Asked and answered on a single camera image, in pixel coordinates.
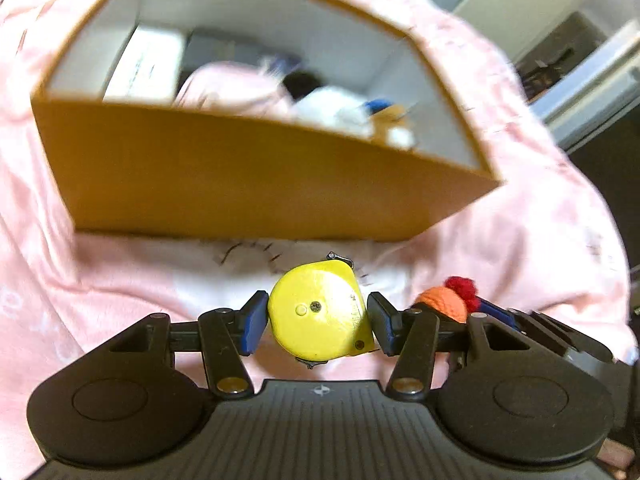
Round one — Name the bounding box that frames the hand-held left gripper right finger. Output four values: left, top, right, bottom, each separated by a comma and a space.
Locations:
367, 291, 531, 401

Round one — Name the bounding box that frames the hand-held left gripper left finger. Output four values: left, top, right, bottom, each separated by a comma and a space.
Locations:
107, 290, 271, 401

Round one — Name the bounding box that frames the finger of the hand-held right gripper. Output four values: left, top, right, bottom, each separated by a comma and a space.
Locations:
477, 300, 615, 364

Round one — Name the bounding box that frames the orange and red crochet toy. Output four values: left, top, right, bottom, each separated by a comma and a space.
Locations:
412, 275, 484, 324

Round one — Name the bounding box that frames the yellow tape measure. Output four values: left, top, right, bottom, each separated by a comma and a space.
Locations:
267, 251, 377, 370

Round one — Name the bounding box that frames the orange cardboard box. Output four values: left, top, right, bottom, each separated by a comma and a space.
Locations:
31, 0, 504, 244

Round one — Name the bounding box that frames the brown dog plush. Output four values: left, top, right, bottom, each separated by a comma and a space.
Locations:
367, 97, 420, 150

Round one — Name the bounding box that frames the white panda plush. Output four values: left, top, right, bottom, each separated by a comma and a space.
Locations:
282, 71, 416, 149

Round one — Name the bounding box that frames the pink fabric pouch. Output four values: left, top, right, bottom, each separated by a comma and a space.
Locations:
174, 60, 297, 122

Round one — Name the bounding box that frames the dark grey wallet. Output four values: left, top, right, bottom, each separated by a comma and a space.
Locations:
182, 27, 282, 77

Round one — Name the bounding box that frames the long white box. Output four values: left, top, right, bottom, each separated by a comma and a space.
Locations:
102, 25, 187, 102

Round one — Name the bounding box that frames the pink printed duvet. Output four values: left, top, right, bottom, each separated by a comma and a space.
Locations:
0, 0, 637, 480

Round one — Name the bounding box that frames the pink fleece cloth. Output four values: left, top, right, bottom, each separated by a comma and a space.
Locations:
62, 237, 261, 391

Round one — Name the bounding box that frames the dark wardrobe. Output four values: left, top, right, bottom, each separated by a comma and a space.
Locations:
564, 105, 640, 313

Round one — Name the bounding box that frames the dark wooden chair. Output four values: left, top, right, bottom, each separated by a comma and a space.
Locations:
515, 10, 607, 107

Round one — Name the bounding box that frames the white sliding door frame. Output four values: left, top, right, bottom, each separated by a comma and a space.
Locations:
539, 19, 640, 152

